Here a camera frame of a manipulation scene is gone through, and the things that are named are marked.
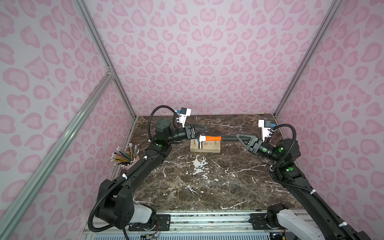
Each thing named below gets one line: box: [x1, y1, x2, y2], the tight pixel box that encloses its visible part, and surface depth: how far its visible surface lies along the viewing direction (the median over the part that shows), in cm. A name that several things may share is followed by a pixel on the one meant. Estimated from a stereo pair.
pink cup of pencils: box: [110, 143, 140, 170], surface depth 85 cm
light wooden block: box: [190, 138, 221, 153], surface depth 100 cm
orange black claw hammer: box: [197, 134, 238, 150], surface depth 69 cm
